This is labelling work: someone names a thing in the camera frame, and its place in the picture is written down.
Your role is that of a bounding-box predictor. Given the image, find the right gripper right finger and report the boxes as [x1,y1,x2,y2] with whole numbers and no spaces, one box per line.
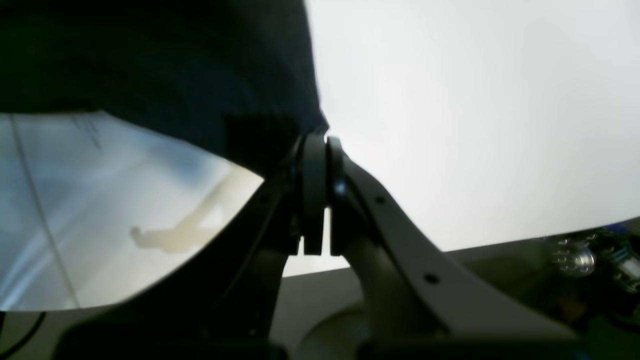
[326,137,581,360]

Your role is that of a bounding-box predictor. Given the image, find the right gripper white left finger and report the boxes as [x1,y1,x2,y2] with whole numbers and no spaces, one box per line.
[53,134,327,360]

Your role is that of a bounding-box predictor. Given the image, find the black t-shirt with colourful print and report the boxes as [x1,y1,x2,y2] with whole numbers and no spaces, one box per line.
[0,0,329,176]

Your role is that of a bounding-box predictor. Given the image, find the silver metal cylinder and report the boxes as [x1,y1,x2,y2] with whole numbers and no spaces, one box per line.
[550,237,596,278]

